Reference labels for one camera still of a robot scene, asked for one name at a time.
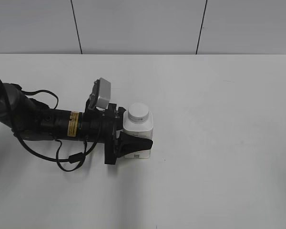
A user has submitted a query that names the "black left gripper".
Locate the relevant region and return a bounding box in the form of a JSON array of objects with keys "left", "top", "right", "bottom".
[{"left": 84, "top": 103, "right": 153, "bottom": 165}]

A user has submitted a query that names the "white bottle cap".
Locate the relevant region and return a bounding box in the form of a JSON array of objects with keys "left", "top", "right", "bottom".
[{"left": 128, "top": 103, "right": 150, "bottom": 124}]

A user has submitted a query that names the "white yili changqing bottle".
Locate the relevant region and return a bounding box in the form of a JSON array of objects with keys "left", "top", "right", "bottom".
[{"left": 122, "top": 102, "right": 154, "bottom": 159}]

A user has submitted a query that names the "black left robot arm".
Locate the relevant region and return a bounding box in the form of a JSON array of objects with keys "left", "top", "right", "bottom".
[{"left": 0, "top": 78, "right": 153, "bottom": 167}]

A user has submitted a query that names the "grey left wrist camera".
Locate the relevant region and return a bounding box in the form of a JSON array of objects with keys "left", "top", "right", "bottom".
[{"left": 88, "top": 77, "right": 111, "bottom": 110}]

